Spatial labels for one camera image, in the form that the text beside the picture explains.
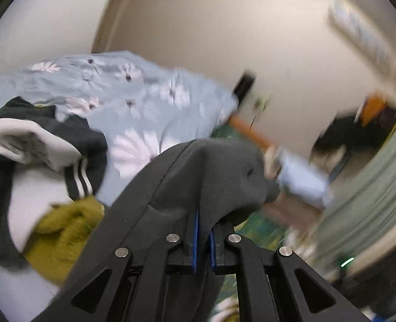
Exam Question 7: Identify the dark grey fleece pants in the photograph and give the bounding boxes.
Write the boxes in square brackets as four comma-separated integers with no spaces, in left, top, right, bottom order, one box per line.
[64,139,280,321]

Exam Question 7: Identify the hanging dark clothes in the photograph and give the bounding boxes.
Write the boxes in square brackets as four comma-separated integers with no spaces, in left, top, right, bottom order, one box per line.
[309,92,396,180]

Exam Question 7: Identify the beige folded blanket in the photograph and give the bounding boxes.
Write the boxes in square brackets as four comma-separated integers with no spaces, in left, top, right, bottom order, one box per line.
[263,145,322,233]

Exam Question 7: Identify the olive yellow knit sweater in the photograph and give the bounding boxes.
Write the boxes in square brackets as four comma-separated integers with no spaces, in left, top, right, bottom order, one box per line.
[23,196,106,286]

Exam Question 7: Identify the light blue folded cloth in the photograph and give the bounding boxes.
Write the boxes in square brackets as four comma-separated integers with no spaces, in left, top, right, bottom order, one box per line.
[276,148,333,210]

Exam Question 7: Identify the green curtain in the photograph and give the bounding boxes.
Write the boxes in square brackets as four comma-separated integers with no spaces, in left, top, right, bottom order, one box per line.
[312,131,396,276]

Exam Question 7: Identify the black white sweatshirt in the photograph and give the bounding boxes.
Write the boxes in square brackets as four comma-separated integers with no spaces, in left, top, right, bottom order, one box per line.
[0,97,108,261]

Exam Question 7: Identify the wooden bed footboard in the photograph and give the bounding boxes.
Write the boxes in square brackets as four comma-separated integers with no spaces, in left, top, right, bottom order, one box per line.
[228,115,274,150]

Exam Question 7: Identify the light blue floral duvet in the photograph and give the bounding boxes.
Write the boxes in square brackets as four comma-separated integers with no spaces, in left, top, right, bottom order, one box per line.
[0,52,238,205]

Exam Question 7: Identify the black speaker by wall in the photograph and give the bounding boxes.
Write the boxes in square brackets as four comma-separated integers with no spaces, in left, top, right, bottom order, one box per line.
[233,71,256,104]

